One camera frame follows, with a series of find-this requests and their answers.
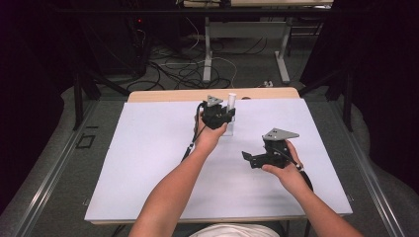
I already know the aluminium floor rail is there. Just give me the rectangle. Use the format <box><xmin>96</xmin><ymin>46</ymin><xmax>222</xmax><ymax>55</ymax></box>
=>
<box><xmin>328</xmin><ymin>99</ymin><xmax>400</xmax><ymax>237</ymax></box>
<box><xmin>10</xmin><ymin>99</ymin><xmax>101</xmax><ymax>237</ymax></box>

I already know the dark curtain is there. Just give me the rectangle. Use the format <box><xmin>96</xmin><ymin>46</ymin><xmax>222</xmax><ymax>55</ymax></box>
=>
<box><xmin>0</xmin><ymin>0</ymin><xmax>78</xmax><ymax>218</ymax></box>
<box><xmin>300</xmin><ymin>0</ymin><xmax>419</xmax><ymax>196</ymax></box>

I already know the left hand-held gripper black cable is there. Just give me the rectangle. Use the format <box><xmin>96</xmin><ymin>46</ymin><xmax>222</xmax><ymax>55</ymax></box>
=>
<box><xmin>181</xmin><ymin>102</ymin><xmax>208</xmax><ymax>163</ymax></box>

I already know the person's right hand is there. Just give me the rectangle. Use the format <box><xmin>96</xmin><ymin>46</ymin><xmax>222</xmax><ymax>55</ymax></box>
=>
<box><xmin>261</xmin><ymin>139</ymin><xmax>311</xmax><ymax>197</ymax></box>

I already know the clear acrylic compartment organizer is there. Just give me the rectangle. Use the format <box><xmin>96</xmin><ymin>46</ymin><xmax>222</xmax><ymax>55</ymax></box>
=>
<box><xmin>219</xmin><ymin>118</ymin><xmax>236</xmax><ymax>138</ymax></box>

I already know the white desk with metal legs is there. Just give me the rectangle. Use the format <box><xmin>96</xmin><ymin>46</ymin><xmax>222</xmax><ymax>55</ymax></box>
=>
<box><xmin>182</xmin><ymin>0</ymin><xmax>334</xmax><ymax>85</ymax></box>

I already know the white table cover sheet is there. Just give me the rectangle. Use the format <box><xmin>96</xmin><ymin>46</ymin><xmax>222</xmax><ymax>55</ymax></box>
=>
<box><xmin>84</xmin><ymin>98</ymin><xmax>354</xmax><ymax>222</ymax></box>

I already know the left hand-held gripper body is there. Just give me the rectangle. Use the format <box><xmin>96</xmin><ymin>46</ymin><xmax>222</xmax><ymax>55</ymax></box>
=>
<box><xmin>200</xmin><ymin>94</ymin><xmax>233</xmax><ymax>130</ymax></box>

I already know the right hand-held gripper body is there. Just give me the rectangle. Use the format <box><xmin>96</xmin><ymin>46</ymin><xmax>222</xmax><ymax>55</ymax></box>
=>
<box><xmin>258</xmin><ymin>127</ymin><xmax>300</xmax><ymax>170</ymax></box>

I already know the white cylindrical tube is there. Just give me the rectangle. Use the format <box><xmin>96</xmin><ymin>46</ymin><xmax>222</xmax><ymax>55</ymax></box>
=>
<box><xmin>226</xmin><ymin>92</ymin><xmax>238</xmax><ymax>112</ymax></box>

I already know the black metal stand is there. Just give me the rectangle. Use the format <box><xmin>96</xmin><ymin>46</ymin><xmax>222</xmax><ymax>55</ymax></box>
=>
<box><xmin>72</xmin><ymin>67</ymin><xmax>131</xmax><ymax>131</ymax></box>
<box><xmin>297</xmin><ymin>63</ymin><xmax>356</xmax><ymax>133</ymax></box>

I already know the black computer tower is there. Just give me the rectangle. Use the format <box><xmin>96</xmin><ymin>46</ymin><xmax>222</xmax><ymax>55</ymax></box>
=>
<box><xmin>98</xmin><ymin>13</ymin><xmax>150</xmax><ymax>78</ymax></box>

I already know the right hand-held gripper black cable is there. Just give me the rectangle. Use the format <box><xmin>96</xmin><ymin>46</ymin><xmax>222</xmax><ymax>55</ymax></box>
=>
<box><xmin>272</xmin><ymin>147</ymin><xmax>314</xmax><ymax>194</ymax></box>

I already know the black horizontal crossbar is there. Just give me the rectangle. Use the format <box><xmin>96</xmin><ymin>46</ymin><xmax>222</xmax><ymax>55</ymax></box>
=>
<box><xmin>53</xmin><ymin>7</ymin><xmax>367</xmax><ymax>17</ymax></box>

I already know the person's white shirt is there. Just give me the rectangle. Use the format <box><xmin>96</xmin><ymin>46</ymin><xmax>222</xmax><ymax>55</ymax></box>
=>
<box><xmin>189</xmin><ymin>223</ymin><xmax>281</xmax><ymax>237</ymax></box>

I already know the tangle of floor cables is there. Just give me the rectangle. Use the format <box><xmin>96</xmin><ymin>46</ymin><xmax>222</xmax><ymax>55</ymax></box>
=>
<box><xmin>126</xmin><ymin>28</ymin><xmax>269</xmax><ymax>93</ymax></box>

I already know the hand-held gripper black cable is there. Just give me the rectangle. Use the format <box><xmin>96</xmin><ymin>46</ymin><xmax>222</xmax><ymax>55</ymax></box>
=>
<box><xmin>272</xmin><ymin>147</ymin><xmax>314</xmax><ymax>194</ymax></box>
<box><xmin>181</xmin><ymin>102</ymin><xmax>208</xmax><ymax>163</ymax></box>

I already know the person's left hand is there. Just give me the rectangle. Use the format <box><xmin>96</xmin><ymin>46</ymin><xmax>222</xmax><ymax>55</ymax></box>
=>
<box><xmin>194</xmin><ymin>113</ymin><xmax>229</xmax><ymax>156</ymax></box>

